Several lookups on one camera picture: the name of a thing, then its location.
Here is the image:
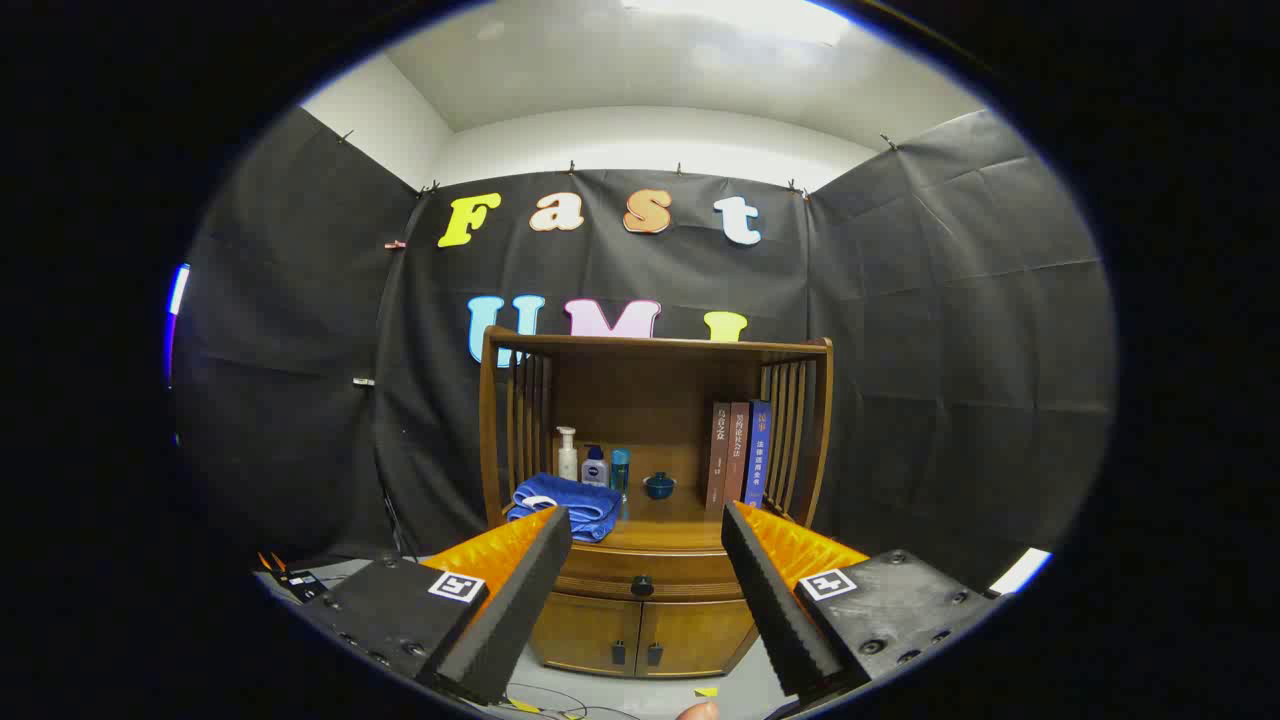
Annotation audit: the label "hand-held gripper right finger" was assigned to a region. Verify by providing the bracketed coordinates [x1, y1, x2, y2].
[721, 501, 1004, 703]

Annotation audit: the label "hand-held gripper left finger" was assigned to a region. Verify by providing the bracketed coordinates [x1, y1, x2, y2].
[296, 505, 574, 707]

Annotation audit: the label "wooden drawer with black knob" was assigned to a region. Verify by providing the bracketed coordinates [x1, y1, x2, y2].
[553, 548, 746, 601]

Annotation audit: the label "wooden cabinet door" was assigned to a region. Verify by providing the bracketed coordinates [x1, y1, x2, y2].
[530, 592, 643, 676]
[636, 598, 758, 677]

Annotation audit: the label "wooden countertop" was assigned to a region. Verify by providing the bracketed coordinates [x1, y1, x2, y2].
[500, 490, 801, 553]

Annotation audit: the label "wooden cabinet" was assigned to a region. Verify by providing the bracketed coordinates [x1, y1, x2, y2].
[478, 325, 834, 679]

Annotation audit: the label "folded blue towel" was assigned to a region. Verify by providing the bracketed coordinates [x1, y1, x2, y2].
[506, 472, 623, 543]

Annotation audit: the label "blue book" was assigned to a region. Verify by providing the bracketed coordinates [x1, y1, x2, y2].
[743, 400, 772, 509]

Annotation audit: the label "reddish brown book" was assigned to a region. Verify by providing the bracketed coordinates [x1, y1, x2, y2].
[724, 402, 751, 509]

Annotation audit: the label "dark brown book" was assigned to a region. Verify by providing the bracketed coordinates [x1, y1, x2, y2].
[706, 402, 732, 516]

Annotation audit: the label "thin floor cables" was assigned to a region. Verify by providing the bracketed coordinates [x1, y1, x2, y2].
[505, 683, 591, 719]

